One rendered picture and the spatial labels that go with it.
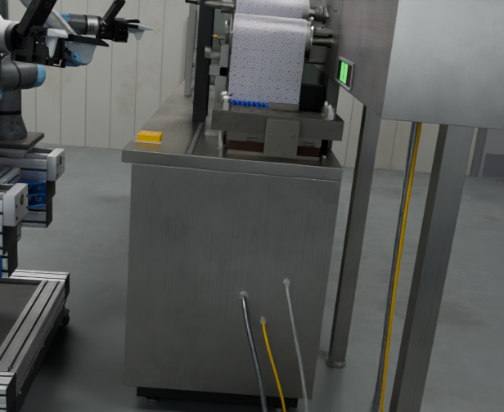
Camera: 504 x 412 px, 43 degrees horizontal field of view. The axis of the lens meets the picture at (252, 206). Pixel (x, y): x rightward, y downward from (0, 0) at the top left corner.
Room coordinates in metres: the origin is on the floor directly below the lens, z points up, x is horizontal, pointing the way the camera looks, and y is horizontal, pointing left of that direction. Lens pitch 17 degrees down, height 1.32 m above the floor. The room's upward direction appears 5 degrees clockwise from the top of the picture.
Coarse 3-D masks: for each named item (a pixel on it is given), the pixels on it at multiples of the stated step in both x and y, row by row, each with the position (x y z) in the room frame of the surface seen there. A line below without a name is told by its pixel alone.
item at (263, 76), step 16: (240, 48) 2.12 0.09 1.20; (240, 64) 2.12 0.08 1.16; (256, 64) 2.12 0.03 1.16; (272, 64) 2.13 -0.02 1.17; (288, 64) 2.13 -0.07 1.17; (240, 80) 2.12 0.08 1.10; (256, 80) 2.12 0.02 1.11; (272, 80) 2.13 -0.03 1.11; (288, 80) 2.13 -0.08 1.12; (240, 96) 2.12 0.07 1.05; (256, 96) 2.12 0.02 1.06; (272, 96) 2.13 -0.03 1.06; (288, 96) 2.13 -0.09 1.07
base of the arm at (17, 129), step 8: (0, 112) 2.18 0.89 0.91; (8, 112) 2.19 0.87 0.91; (16, 112) 2.22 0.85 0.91; (0, 120) 2.18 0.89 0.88; (8, 120) 2.19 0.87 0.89; (16, 120) 2.21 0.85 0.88; (0, 128) 2.17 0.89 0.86; (8, 128) 2.18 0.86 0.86; (16, 128) 2.21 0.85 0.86; (24, 128) 2.24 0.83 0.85; (0, 136) 2.17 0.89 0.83; (8, 136) 2.18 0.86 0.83; (16, 136) 2.20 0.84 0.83; (24, 136) 2.23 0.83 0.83
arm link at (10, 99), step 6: (18, 90) 2.23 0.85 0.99; (6, 96) 2.19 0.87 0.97; (12, 96) 2.20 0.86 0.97; (18, 96) 2.23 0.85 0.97; (0, 102) 2.18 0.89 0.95; (6, 102) 2.19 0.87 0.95; (12, 102) 2.20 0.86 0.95; (18, 102) 2.23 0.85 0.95; (0, 108) 2.18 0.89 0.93; (6, 108) 2.19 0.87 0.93; (12, 108) 2.20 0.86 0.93; (18, 108) 2.23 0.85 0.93
